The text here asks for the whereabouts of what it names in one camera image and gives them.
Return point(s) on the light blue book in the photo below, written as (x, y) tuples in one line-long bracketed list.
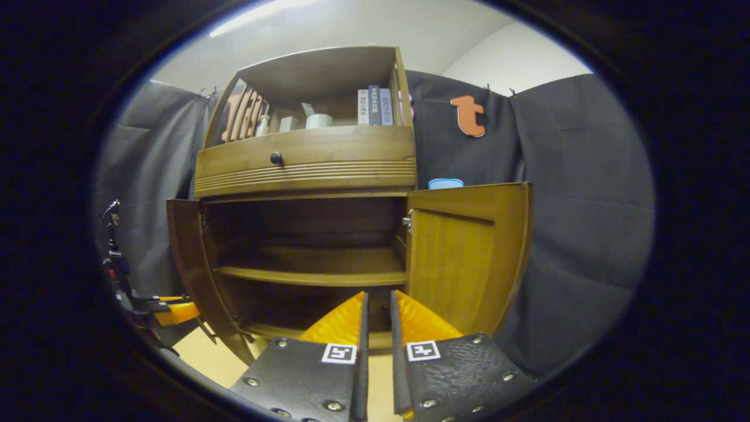
[(386, 108)]

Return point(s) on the wooden inner shelf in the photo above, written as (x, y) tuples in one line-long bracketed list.
[(316, 266)]

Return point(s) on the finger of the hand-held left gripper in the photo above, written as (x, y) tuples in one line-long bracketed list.
[(152, 302), (176, 315)]

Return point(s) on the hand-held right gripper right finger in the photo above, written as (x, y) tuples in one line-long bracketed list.
[(399, 375)]

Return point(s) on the wooden double-door shoe cabinet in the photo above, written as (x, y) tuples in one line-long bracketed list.
[(316, 152)]

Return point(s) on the small white box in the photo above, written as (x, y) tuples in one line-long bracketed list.
[(288, 124)]

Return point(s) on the pale flat tube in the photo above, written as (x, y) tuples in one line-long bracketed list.
[(308, 109)]

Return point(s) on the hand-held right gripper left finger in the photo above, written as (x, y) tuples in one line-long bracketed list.
[(361, 363)]

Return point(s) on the black backdrop cloth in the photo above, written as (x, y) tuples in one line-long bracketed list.
[(574, 205)]

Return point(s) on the white cup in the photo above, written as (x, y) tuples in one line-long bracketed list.
[(319, 121)]

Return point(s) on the white pump bottle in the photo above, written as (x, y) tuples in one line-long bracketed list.
[(263, 126)]

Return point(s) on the black round drawer knob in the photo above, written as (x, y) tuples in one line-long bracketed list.
[(276, 158)]

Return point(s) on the wooden drawer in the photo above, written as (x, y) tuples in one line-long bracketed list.
[(340, 155)]

